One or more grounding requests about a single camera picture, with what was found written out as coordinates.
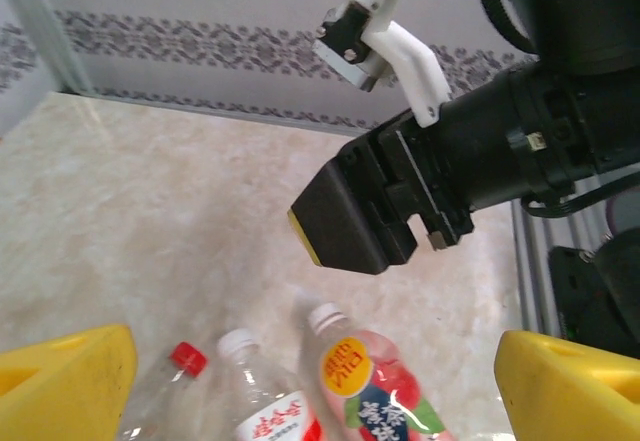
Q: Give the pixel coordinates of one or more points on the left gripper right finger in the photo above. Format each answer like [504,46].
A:
[570,396]

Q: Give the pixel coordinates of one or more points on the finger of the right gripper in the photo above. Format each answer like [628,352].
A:
[345,216]

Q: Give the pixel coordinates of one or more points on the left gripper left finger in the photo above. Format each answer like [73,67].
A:
[60,391]

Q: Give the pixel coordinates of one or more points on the clear bottle red label red cap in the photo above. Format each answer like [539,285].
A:
[187,358]

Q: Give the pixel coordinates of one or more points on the white cap bottle peach label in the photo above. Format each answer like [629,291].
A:
[350,371]

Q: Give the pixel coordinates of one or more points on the white cap bottle red-white label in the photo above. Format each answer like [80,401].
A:
[272,423]

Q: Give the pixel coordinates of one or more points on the long aluminium base rail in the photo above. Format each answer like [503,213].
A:
[530,271]

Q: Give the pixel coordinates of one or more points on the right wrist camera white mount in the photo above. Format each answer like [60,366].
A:
[350,36]

